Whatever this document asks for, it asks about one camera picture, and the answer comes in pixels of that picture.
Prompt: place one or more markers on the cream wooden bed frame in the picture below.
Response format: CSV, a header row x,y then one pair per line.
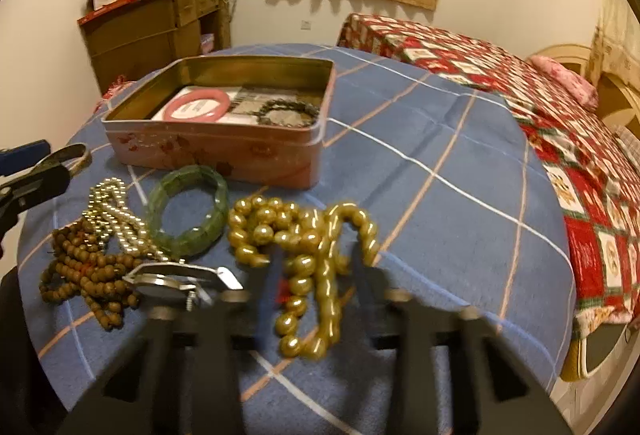
x,y
620,100

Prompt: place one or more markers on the blue plaid tablecloth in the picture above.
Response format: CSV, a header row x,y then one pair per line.
x,y
425,215

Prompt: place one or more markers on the narrow beige patterned curtain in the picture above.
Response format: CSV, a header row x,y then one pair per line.
x,y
617,25

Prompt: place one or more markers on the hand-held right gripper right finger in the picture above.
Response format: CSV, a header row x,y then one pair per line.
x,y
365,285

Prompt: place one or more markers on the bed with red quilt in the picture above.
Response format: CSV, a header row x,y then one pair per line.
x,y
500,60

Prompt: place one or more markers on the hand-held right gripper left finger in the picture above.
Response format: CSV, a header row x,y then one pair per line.
x,y
255,315

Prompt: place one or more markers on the pink tin box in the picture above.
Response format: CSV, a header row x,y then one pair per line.
x,y
210,155

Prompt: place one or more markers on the striped pillow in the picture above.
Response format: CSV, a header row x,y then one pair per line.
x,y
627,135

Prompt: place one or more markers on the pink bangle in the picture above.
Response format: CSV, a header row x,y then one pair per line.
x,y
169,107

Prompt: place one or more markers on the pink pillow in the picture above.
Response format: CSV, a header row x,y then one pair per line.
x,y
565,80

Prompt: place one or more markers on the bronze bangle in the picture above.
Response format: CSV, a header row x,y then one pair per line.
x,y
82,155

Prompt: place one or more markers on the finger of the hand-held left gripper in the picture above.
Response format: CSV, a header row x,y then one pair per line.
x,y
35,190
25,157

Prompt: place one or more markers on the brown wooden cabinet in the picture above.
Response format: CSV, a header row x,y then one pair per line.
x,y
130,40

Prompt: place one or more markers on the silver-green bangle stack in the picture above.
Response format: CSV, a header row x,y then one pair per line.
x,y
120,215

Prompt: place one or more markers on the white paper card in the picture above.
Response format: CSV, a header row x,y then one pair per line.
x,y
200,104

